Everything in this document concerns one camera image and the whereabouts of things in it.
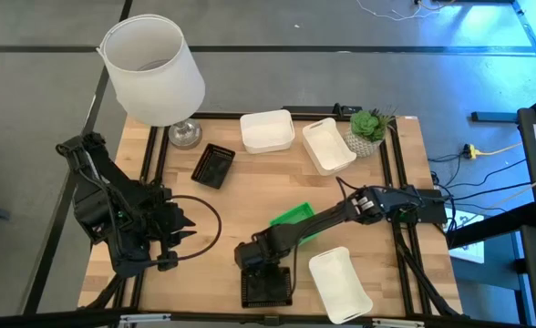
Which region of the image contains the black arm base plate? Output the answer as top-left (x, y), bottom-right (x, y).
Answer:
top-left (386, 186), bottom-right (448, 224)

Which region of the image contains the black plastic basket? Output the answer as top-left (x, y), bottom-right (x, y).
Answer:
top-left (191, 143), bottom-right (235, 189)
top-left (240, 266), bottom-right (294, 310)
top-left (190, 142), bottom-right (236, 190)

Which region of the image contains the silver frame bracket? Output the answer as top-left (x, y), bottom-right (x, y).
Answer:
top-left (119, 313), bottom-right (171, 325)
top-left (371, 317), bottom-right (427, 328)

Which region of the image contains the black floor cable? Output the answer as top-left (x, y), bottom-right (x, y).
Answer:
top-left (449, 181), bottom-right (532, 201)

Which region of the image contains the thin white cable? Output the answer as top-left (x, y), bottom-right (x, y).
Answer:
top-left (356, 0), bottom-right (442, 22)

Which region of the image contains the black diagonal beam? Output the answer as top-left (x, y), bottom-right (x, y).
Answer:
top-left (445, 202), bottom-right (536, 250)

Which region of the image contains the white paper sheet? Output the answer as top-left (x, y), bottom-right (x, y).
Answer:
top-left (449, 207), bottom-right (486, 265)

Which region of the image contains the white shade table lamp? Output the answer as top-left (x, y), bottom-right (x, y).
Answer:
top-left (97, 13), bottom-right (207, 150)

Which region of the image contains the yellow power cable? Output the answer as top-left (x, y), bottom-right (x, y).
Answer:
top-left (475, 141), bottom-right (523, 156)

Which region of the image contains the succulent in white pot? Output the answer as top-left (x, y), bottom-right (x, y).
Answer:
top-left (343, 107), bottom-right (397, 159)

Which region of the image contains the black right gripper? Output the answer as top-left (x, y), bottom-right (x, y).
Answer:
top-left (234, 236), bottom-right (279, 282)

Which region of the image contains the black aluminium table frame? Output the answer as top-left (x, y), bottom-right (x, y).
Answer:
top-left (0, 111), bottom-right (536, 328)

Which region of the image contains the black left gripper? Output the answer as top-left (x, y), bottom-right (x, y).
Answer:
top-left (144, 202), bottom-right (198, 251)

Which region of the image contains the blue metal bar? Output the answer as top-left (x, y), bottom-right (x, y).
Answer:
top-left (471, 111), bottom-right (521, 123)

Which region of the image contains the white plastic basket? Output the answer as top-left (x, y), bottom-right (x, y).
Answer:
top-left (307, 246), bottom-right (374, 325)
top-left (239, 108), bottom-right (296, 155)
top-left (301, 117), bottom-right (358, 177)

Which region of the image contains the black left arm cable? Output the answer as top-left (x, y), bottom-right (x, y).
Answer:
top-left (167, 194), bottom-right (223, 263)

